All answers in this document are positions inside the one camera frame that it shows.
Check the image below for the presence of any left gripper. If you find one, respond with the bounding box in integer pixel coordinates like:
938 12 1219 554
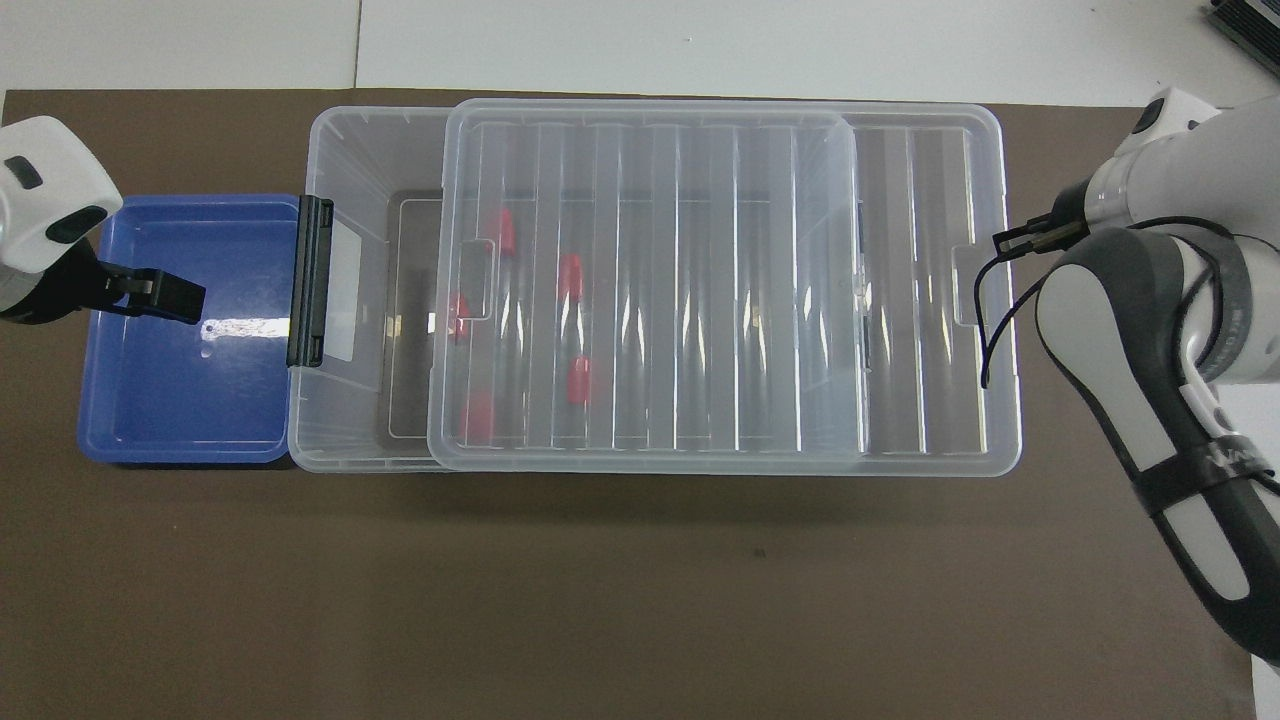
0 240 129 327

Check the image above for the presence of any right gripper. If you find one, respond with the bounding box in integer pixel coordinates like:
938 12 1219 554
993 180 1097 260

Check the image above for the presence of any clear plastic box lid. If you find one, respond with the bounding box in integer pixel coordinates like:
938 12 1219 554
427 97 1024 478

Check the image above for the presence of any black box latch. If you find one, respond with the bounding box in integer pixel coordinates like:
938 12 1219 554
286 194 335 369

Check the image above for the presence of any clear plastic storage box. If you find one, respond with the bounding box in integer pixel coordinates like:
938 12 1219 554
287 104 873 473

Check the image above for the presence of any blue plastic tray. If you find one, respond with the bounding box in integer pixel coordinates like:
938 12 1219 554
77 193 307 467

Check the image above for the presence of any black cable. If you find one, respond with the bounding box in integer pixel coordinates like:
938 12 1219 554
978 214 1237 391

